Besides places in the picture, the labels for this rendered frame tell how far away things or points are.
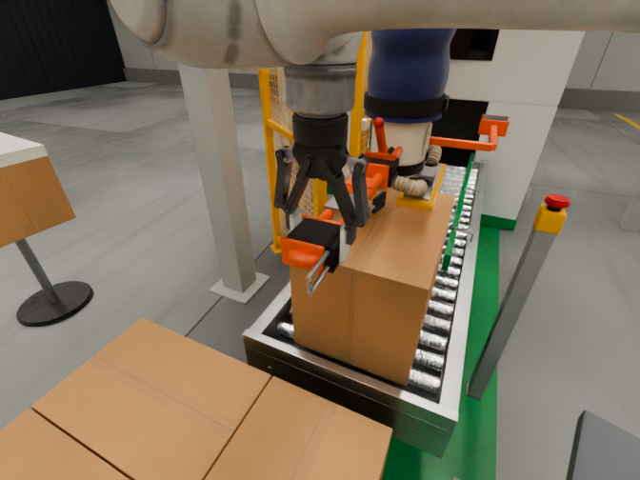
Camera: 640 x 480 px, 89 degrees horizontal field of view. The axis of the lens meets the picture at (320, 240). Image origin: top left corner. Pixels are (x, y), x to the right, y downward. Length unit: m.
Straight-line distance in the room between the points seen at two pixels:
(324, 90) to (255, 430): 0.91
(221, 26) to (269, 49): 0.04
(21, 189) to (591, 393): 2.91
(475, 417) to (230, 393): 1.15
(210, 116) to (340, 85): 1.37
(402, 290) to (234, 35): 0.72
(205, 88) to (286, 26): 1.48
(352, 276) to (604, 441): 0.64
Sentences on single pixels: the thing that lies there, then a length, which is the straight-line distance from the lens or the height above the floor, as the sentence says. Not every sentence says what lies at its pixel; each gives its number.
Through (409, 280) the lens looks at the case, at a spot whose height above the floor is 0.95.
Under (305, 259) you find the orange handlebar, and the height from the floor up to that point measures 1.19.
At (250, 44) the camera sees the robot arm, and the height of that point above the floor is 1.48.
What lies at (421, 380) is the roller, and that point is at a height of 0.54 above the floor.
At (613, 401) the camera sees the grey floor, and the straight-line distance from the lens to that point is 2.23.
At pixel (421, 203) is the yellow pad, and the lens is 0.94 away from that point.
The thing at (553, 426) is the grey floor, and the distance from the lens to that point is 1.97.
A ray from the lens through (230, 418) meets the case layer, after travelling 1.10.
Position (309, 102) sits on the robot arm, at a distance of 0.42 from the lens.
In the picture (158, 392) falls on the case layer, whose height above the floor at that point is 0.54.
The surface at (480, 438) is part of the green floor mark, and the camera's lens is 1.79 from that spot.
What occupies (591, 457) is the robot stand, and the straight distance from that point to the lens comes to 0.98.
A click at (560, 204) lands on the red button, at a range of 1.26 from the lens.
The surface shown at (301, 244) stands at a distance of 0.50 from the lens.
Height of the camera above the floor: 1.49
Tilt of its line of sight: 33 degrees down
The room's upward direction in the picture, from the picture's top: straight up
